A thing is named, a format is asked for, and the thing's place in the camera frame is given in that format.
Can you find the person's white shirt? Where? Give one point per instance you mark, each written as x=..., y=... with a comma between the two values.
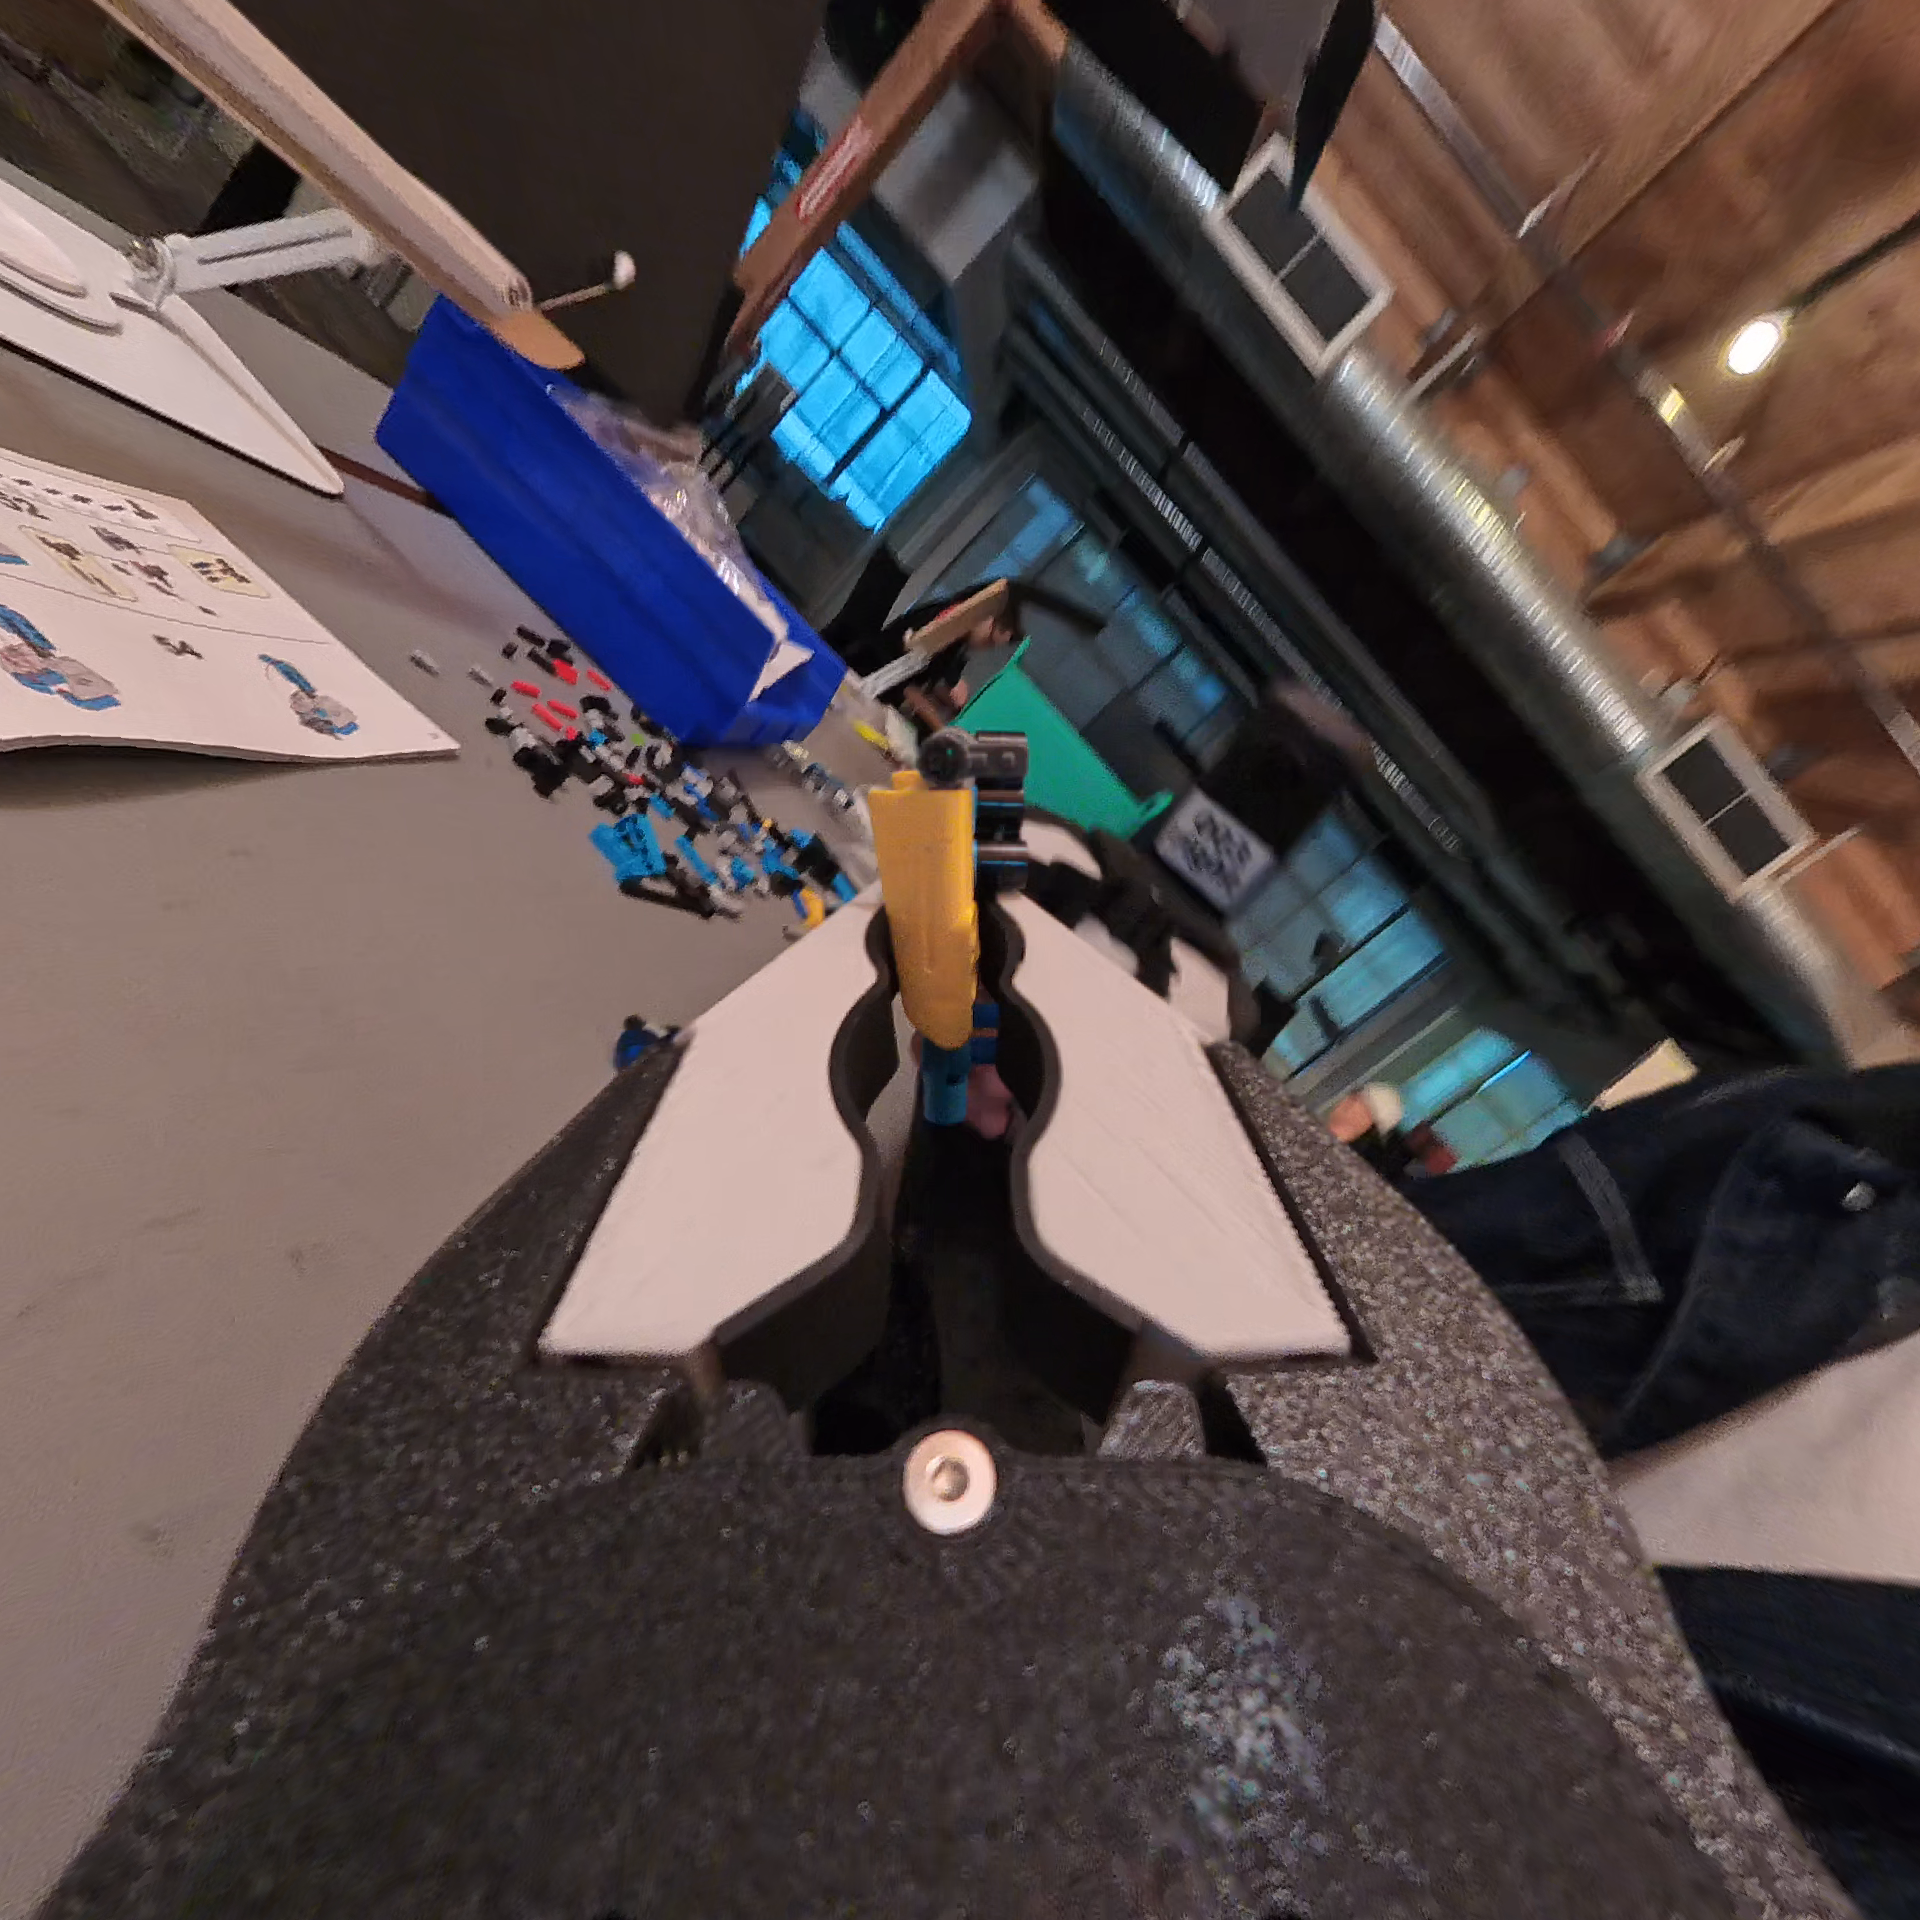
x=1786, y=1499

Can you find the grey desk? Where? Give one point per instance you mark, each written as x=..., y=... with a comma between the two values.
x=270, y=1020

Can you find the person's denim jacket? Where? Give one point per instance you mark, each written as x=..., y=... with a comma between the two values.
x=1710, y=1229

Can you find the bags of brick parts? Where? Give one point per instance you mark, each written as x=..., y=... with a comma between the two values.
x=707, y=525

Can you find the building instruction booklet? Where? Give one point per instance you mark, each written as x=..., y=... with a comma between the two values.
x=181, y=631

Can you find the blue plastic bin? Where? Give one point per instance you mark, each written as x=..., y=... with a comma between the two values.
x=587, y=525

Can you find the blue yellow brick assembly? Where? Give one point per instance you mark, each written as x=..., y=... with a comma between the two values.
x=925, y=885

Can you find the pile of small brick parts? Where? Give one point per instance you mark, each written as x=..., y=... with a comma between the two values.
x=675, y=811

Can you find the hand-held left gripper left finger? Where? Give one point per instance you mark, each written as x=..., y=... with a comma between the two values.
x=722, y=1200

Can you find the black gear brick assembly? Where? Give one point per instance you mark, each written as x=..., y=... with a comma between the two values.
x=640, y=1045

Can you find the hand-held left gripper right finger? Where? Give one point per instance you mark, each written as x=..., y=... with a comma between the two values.
x=1172, y=1200

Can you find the white stand with base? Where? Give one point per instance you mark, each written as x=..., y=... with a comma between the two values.
x=333, y=152

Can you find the green box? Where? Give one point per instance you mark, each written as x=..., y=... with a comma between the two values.
x=1052, y=749

